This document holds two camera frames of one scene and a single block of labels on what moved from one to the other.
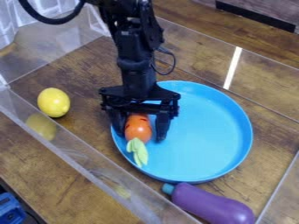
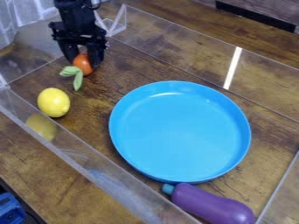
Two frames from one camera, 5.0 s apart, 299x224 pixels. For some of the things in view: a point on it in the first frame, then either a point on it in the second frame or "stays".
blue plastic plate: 210,141 stays
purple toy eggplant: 207,207 stays
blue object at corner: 12,213 stays
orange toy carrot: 138,132 to 80,68
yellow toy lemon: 54,102 stays
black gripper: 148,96 to 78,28
